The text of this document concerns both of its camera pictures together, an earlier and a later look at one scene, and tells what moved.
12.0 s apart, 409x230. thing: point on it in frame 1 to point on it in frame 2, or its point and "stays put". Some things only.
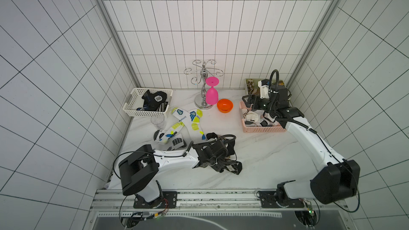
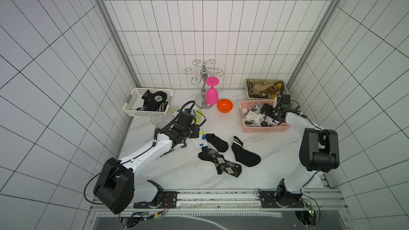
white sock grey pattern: [258, 118] stays put
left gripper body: [215, 163] to [191, 132]
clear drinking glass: [158, 121] stays put
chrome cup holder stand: [202, 69] stays put
